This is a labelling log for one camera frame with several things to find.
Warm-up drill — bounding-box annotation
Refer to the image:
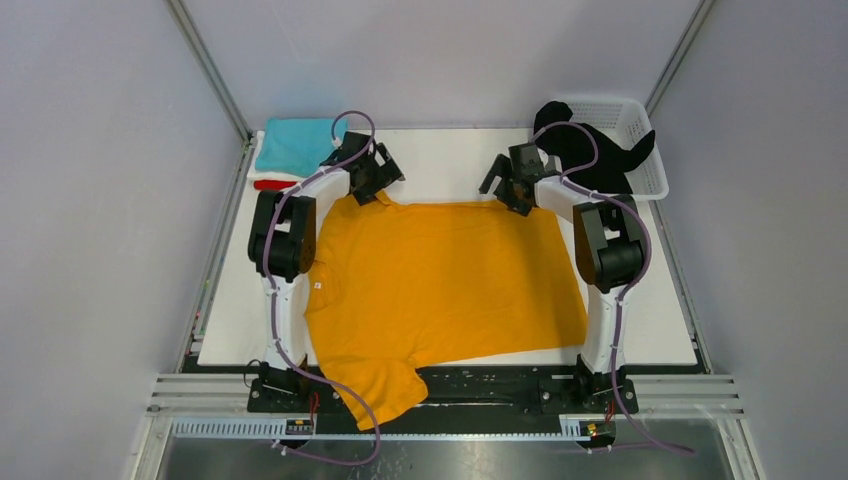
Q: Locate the yellow t-shirt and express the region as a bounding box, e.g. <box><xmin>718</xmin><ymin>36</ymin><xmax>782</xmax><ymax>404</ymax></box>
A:
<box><xmin>305</xmin><ymin>194</ymin><xmax>588</xmax><ymax>430</ymax></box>

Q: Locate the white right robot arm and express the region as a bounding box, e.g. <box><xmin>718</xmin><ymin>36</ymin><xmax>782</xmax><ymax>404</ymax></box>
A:
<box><xmin>479</xmin><ymin>143</ymin><xmax>652</xmax><ymax>412</ymax></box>

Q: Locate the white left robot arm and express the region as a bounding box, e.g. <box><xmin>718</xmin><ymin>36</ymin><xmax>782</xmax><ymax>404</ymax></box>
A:
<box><xmin>247</xmin><ymin>131</ymin><xmax>404</xmax><ymax>411</ymax></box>

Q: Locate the folded turquoise t-shirt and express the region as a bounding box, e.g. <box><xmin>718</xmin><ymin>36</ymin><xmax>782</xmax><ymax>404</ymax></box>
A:
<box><xmin>253</xmin><ymin>118</ymin><xmax>348</xmax><ymax>178</ymax></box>

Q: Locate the folded red t-shirt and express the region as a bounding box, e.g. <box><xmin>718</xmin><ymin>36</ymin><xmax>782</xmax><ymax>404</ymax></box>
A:
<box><xmin>252</xmin><ymin>179</ymin><xmax>297</xmax><ymax>191</ymax></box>

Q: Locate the white plastic laundry basket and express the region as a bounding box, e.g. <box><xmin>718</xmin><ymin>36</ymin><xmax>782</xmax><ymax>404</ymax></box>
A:
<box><xmin>533</xmin><ymin>96</ymin><xmax>669</xmax><ymax>201</ymax></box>

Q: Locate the folded white t-shirt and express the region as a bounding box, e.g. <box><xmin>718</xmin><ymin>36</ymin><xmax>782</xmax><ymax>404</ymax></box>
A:
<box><xmin>247</xmin><ymin>130</ymin><xmax>317</xmax><ymax>180</ymax></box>

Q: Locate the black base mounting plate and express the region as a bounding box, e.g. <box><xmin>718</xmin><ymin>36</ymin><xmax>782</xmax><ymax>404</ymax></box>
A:
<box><xmin>247</xmin><ymin>363</ymin><xmax>639</xmax><ymax>415</ymax></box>

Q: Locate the aluminium frame rail left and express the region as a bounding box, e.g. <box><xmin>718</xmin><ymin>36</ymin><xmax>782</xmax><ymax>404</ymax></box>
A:
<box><xmin>165</xmin><ymin>1</ymin><xmax>253</xmax><ymax>373</ymax></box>

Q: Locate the aluminium frame rail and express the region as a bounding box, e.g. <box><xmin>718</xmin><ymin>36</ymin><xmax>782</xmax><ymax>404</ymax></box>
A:
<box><xmin>645</xmin><ymin>0</ymin><xmax>717</xmax><ymax>116</ymax></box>
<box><xmin>165</xmin><ymin>1</ymin><xmax>253</xmax><ymax>373</ymax></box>

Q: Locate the aluminium frame rail right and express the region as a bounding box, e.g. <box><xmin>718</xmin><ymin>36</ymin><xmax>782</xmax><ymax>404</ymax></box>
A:
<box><xmin>645</xmin><ymin>0</ymin><xmax>717</xmax><ymax>116</ymax></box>

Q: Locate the white slotted cable duct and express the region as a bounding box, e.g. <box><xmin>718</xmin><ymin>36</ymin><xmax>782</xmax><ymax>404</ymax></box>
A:
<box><xmin>170</xmin><ymin>415</ymin><xmax>617</xmax><ymax>443</ymax></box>

